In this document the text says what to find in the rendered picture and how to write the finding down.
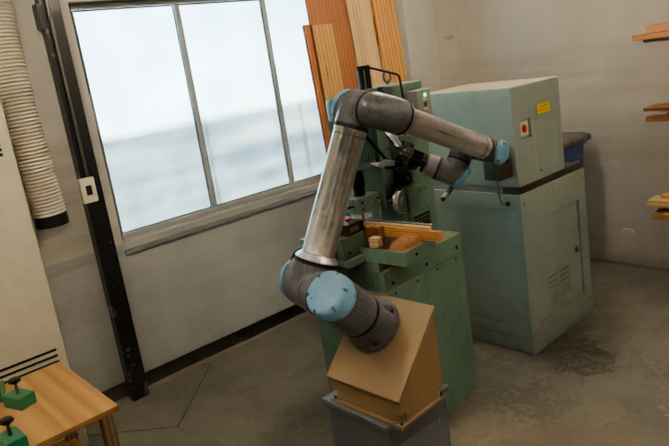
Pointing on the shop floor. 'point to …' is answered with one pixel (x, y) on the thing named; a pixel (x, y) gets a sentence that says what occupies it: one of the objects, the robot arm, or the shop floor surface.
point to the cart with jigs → (53, 409)
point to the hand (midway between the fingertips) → (376, 147)
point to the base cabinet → (459, 361)
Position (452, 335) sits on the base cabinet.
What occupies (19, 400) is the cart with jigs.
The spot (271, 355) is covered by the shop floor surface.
